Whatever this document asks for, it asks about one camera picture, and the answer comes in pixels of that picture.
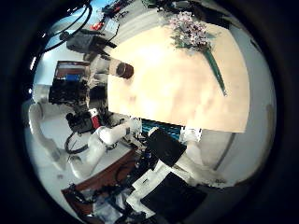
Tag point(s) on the pink flower bouquet green wrap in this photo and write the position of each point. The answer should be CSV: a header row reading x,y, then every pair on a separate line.
x,y
191,32

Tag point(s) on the brown cylindrical vase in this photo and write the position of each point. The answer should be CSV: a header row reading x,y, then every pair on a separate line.
x,y
124,70

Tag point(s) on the blue crate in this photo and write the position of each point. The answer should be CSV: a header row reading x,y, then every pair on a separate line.
x,y
162,127

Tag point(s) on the blue lit monitor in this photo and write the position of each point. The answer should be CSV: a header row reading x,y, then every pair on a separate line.
x,y
73,77

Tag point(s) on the brown wooden cabinet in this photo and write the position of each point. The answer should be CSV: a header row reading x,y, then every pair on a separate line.
x,y
71,70

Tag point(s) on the small red object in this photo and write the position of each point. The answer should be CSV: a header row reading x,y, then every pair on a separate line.
x,y
96,26

